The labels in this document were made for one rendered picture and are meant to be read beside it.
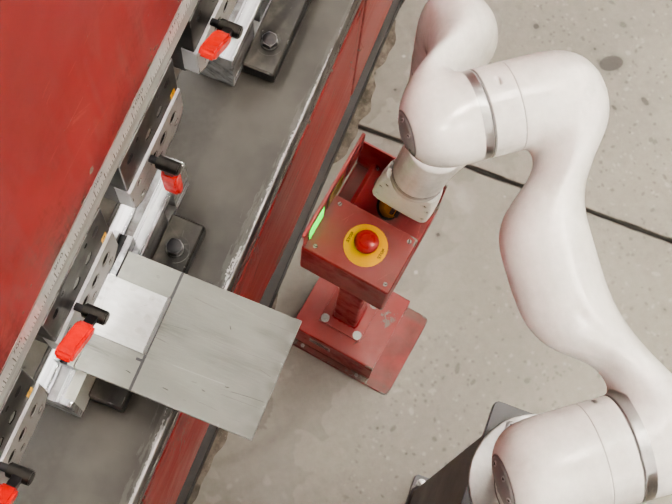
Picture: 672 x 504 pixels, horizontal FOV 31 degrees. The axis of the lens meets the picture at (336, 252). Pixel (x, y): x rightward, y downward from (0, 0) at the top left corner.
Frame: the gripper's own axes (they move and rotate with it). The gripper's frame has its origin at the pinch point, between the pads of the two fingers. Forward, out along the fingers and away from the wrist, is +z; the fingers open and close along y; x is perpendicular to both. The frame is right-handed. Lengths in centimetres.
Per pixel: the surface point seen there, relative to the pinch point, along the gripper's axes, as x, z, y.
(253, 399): -43.1, -24.7, -4.4
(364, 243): -10.4, -5.9, -1.8
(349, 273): -15.0, -2.3, -1.5
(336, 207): -6.5, -2.3, -8.6
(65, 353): -53, -55, -25
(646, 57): 88, 72, 35
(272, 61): 5.6, -13.2, -28.5
